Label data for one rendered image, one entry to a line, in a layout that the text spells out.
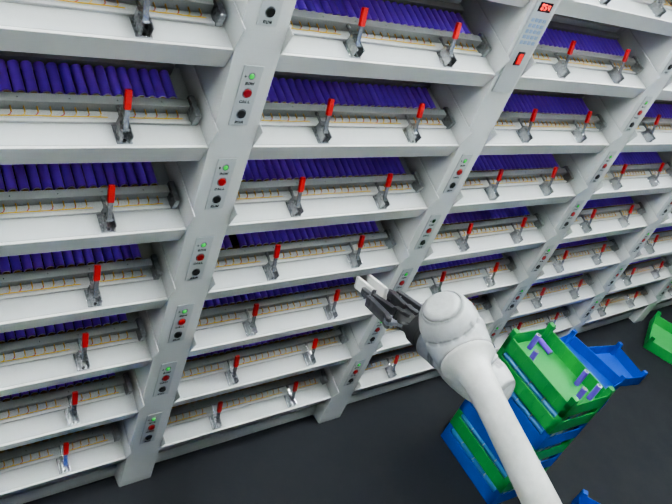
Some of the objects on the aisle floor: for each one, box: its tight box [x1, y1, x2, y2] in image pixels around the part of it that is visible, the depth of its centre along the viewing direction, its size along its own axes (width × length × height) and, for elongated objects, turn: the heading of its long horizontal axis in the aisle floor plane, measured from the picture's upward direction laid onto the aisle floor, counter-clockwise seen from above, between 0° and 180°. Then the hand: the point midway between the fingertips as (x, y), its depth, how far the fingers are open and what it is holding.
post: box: [114, 0, 297, 487], centre depth 148 cm, size 20×9×178 cm, turn 9°
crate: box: [441, 422, 517, 504], centre depth 241 cm, size 30×20×8 cm
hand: (370, 287), depth 155 cm, fingers open, 3 cm apart
